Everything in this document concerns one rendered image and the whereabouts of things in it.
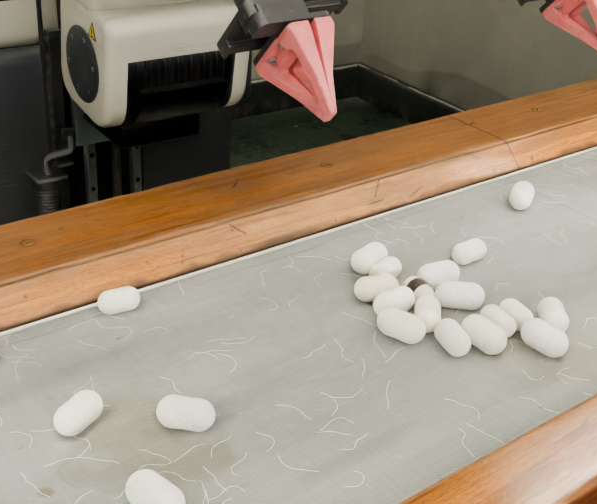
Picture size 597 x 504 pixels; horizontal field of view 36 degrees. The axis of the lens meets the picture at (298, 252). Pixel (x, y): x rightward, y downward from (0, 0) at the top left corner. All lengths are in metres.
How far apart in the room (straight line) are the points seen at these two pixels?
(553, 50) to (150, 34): 1.72
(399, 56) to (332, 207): 2.43
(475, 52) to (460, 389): 2.38
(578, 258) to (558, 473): 0.32
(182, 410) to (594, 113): 0.70
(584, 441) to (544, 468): 0.04
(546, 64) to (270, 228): 2.06
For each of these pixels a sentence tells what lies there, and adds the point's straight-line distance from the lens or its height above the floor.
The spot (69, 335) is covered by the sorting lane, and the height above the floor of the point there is 0.74.
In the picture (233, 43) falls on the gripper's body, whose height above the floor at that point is 0.90.
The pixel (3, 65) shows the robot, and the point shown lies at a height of 0.67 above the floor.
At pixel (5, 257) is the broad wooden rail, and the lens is 0.74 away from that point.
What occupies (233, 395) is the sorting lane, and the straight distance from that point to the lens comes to 0.62.
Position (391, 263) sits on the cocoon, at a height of 0.76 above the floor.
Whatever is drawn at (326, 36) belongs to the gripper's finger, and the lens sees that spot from 0.77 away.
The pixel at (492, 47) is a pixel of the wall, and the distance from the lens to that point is 2.93.
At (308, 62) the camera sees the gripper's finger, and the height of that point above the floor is 0.90.
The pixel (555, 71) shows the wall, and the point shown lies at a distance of 2.77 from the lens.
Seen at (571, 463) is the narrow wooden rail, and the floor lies 0.76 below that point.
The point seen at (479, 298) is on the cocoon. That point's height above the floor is 0.75.
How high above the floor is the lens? 1.12
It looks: 29 degrees down
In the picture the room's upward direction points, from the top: 4 degrees clockwise
